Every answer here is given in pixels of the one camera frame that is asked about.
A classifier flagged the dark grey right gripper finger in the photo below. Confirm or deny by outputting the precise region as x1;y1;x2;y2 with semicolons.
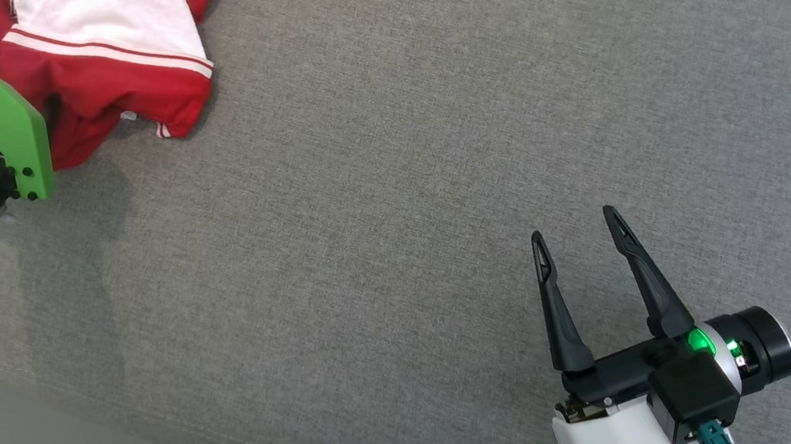
515;230;611;375
588;204;708;342

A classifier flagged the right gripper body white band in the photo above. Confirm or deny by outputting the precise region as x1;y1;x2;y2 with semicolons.
549;324;702;444

